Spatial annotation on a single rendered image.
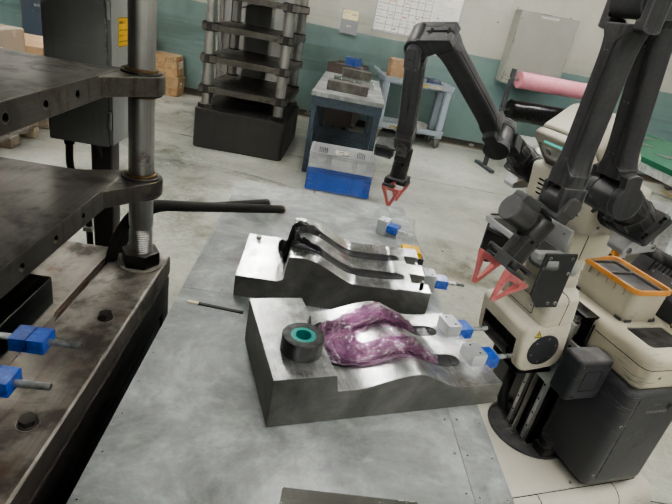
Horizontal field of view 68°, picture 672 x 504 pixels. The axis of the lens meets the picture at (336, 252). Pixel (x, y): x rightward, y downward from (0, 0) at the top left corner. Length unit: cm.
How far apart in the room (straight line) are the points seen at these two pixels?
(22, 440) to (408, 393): 67
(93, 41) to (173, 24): 677
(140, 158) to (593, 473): 160
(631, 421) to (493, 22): 671
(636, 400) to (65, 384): 145
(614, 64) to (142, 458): 107
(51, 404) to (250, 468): 38
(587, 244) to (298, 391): 91
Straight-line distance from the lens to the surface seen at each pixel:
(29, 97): 94
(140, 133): 129
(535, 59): 777
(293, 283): 126
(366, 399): 98
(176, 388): 102
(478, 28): 787
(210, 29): 528
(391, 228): 179
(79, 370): 110
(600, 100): 110
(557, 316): 152
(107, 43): 140
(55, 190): 123
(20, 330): 100
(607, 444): 178
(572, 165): 111
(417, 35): 138
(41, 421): 102
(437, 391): 105
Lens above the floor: 149
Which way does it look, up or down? 25 degrees down
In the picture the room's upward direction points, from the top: 11 degrees clockwise
